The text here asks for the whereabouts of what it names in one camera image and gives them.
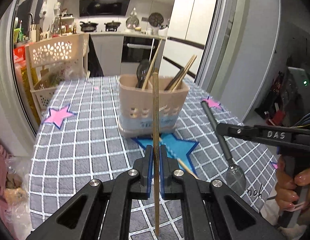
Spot plain bamboo chopstick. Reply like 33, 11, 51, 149
153, 72, 160, 237

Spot black wok on stove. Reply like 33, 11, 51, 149
79, 21, 98, 33

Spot beige perforated storage rack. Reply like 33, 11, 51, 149
25, 34, 89, 116

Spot built-in black oven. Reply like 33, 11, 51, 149
121, 36, 159, 63

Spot beige utensil holder caddy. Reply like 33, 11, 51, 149
118, 74, 190, 138

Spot bamboo chopstick in holder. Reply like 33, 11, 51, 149
142, 39, 162, 90
169, 55, 197, 92

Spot pink plastic stool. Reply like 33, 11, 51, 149
0, 145, 9, 198

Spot black range hood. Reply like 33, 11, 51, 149
79, 0, 130, 17

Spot dark chopstick in holder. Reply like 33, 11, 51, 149
165, 67, 184, 91

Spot right hand pink nails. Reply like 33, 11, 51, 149
275, 156, 310, 211

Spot white refrigerator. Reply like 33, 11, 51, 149
159, 0, 217, 78

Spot black plastic spoon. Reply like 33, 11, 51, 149
201, 100, 246, 196

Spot blue patterned bamboo chopstick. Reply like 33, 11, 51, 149
160, 133, 198, 179

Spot grey checkered tablecloth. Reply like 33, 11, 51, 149
28, 76, 276, 239

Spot black pot on stove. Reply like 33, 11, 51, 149
104, 21, 121, 32

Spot black spoon in holder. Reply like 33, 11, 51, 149
136, 59, 150, 88

